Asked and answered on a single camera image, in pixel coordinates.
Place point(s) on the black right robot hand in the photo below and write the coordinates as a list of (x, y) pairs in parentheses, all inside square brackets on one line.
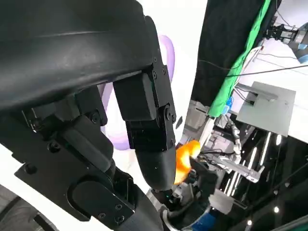
[(204, 175)]

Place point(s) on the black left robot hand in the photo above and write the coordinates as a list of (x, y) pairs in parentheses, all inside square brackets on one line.
[(72, 48)]

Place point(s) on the orange and white bread roll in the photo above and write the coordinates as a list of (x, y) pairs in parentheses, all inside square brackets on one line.
[(185, 156)]

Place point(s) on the black table grommet hole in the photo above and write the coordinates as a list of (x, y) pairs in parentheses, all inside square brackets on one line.
[(179, 122)]

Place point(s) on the blue plug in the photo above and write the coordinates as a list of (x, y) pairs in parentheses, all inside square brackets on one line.
[(228, 106)]

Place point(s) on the grey metal box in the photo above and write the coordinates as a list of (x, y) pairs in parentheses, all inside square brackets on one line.
[(264, 113)]

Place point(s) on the lilac plate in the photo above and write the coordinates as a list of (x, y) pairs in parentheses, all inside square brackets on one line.
[(169, 50)]

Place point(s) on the green cloth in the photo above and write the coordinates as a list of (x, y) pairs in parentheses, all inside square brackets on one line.
[(240, 72)]

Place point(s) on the black curtain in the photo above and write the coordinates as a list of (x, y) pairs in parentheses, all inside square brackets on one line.
[(216, 36)]

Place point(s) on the black workshop machine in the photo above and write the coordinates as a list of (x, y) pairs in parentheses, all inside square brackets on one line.
[(281, 32)]

